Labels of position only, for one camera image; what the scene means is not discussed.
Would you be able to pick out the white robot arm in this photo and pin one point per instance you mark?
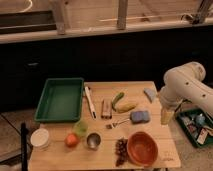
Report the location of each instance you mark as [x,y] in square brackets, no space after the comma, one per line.
[185,82]

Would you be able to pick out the black chair post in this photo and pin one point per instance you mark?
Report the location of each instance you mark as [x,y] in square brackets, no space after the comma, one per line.
[24,162]

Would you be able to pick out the green pepper toy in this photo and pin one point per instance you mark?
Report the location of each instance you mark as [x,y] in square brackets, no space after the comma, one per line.
[118,97]

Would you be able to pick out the green plastic cup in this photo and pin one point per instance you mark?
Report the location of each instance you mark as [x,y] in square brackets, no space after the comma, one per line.
[80,128]

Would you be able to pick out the white lidded container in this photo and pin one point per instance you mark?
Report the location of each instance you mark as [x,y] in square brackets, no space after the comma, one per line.
[40,138]

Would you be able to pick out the orange tomato toy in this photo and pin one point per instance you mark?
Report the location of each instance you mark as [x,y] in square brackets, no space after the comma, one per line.
[71,140]

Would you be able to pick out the green bin with items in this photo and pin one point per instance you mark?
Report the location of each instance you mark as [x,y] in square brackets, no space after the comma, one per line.
[187,121]

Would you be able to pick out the green plastic tray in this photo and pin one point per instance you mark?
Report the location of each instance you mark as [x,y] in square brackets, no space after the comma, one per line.
[60,101]

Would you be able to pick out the small steel cup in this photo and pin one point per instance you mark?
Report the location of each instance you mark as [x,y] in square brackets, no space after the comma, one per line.
[93,140]

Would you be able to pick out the orange bowl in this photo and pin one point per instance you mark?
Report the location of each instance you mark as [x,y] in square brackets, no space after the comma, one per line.
[142,149]

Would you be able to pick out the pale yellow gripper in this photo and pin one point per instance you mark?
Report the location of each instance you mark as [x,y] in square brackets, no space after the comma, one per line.
[166,115]

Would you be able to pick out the blue sponge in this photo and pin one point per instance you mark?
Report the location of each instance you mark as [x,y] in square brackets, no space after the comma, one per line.
[140,117]

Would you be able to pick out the grey blue wedge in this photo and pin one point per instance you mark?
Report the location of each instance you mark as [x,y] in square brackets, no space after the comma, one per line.
[151,94]

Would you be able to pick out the purple grape bunch toy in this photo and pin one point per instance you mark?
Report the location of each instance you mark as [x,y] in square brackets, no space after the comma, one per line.
[121,151]

